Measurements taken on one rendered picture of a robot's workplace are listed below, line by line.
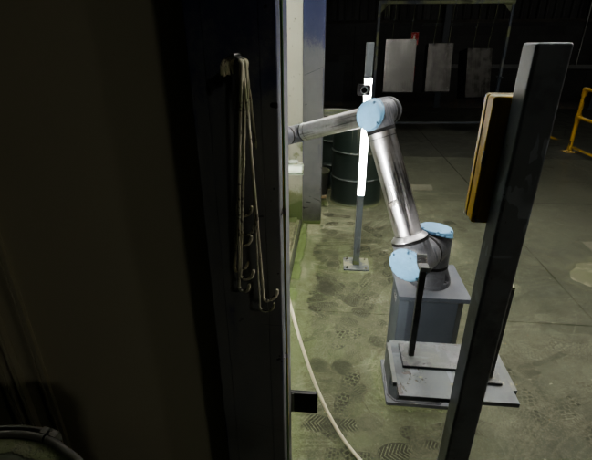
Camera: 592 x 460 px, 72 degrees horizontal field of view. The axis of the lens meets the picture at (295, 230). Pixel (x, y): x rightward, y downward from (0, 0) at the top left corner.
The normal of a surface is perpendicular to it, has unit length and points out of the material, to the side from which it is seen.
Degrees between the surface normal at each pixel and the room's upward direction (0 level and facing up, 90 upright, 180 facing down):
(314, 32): 90
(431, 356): 0
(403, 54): 81
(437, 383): 0
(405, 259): 95
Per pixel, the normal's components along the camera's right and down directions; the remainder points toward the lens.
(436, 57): -0.05, 0.25
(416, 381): 0.00, -0.91
